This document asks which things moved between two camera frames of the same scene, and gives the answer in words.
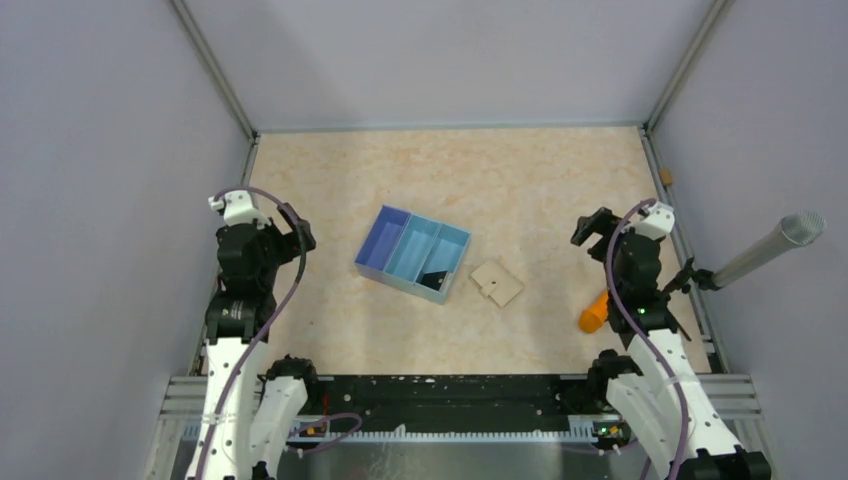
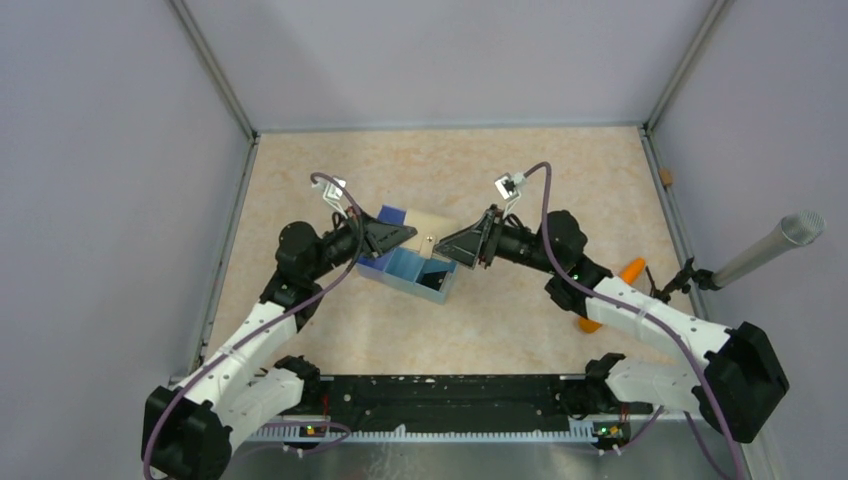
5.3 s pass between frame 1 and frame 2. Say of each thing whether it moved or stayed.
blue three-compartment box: stayed
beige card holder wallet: moved
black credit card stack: stayed
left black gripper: moved
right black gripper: moved
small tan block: stayed
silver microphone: stayed
